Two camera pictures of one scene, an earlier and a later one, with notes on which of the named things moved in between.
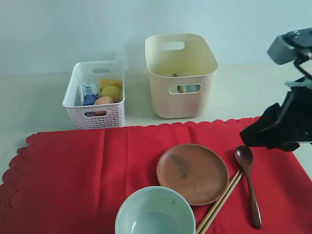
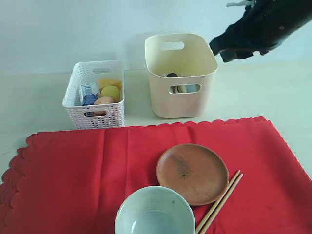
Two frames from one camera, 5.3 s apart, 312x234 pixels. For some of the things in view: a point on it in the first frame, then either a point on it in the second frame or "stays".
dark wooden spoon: (244, 155) -> (172, 75)
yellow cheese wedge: (105, 82) stays
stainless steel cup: (188, 88) stays
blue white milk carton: (86, 96) stays
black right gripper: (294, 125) -> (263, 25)
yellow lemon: (112, 91) stays
